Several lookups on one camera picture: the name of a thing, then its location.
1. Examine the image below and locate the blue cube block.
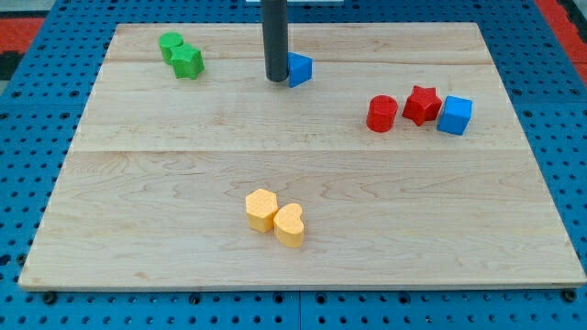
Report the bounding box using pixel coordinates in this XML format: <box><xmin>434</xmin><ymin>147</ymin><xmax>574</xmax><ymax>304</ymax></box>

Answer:
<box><xmin>437</xmin><ymin>95</ymin><xmax>473</xmax><ymax>136</ymax></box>

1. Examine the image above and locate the green star block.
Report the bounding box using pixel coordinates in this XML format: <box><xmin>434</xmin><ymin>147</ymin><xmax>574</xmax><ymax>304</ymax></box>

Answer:
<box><xmin>171</xmin><ymin>43</ymin><xmax>205</xmax><ymax>80</ymax></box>

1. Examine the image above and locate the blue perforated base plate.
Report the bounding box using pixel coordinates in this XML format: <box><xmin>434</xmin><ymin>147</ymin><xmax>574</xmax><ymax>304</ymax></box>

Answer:
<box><xmin>1</xmin><ymin>1</ymin><xmax>586</xmax><ymax>329</ymax></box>

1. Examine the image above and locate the yellow heart block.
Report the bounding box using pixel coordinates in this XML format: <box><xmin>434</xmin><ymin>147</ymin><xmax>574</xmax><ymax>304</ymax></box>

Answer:
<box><xmin>273</xmin><ymin>203</ymin><xmax>305</xmax><ymax>248</ymax></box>

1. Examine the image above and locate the green cylinder block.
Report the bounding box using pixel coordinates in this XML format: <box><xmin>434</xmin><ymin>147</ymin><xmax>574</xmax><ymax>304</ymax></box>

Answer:
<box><xmin>159</xmin><ymin>31</ymin><xmax>183</xmax><ymax>65</ymax></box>

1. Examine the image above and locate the red cylinder block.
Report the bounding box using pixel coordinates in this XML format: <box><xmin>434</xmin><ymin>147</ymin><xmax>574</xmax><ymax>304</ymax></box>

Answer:
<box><xmin>366</xmin><ymin>94</ymin><xmax>398</xmax><ymax>133</ymax></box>

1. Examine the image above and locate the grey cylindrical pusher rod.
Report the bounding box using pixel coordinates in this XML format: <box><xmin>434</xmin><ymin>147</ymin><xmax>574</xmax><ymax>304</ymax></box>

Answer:
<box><xmin>260</xmin><ymin>0</ymin><xmax>289</xmax><ymax>82</ymax></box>

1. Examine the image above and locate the red star block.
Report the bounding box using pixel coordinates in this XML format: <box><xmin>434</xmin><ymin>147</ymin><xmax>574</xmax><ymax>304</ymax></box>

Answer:
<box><xmin>402</xmin><ymin>85</ymin><xmax>442</xmax><ymax>127</ymax></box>

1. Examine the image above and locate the light wooden board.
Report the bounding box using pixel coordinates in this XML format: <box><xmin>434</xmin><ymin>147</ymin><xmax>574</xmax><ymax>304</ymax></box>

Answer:
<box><xmin>18</xmin><ymin>23</ymin><xmax>586</xmax><ymax>292</ymax></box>

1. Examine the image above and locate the yellow hexagon block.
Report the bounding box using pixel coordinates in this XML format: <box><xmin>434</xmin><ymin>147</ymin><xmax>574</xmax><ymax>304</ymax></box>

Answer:
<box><xmin>245</xmin><ymin>189</ymin><xmax>279</xmax><ymax>233</ymax></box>

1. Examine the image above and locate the blue triangle block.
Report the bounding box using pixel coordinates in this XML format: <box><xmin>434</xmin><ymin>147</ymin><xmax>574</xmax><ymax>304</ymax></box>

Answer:
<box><xmin>288</xmin><ymin>52</ymin><xmax>313</xmax><ymax>88</ymax></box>

